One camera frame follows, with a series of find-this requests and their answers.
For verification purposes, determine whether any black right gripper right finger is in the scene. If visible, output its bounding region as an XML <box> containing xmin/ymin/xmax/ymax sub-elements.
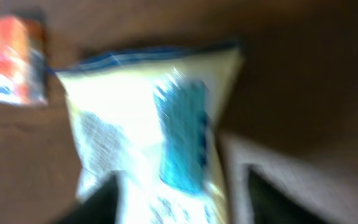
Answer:
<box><xmin>247</xmin><ymin>167</ymin><xmax>325</xmax><ymax>224</ymax></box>

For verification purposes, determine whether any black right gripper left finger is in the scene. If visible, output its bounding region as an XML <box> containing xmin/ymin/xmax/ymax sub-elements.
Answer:
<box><xmin>54</xmin><ymin>174</ymin><xmax>119</xmax><ymax>224</ymax></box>

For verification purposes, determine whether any yellow snack bag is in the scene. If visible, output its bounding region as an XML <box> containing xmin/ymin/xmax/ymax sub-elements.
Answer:
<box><xmin>55</xmin><ymin>41</ymin><xmax>244</xmax><ymax>223</ymax></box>

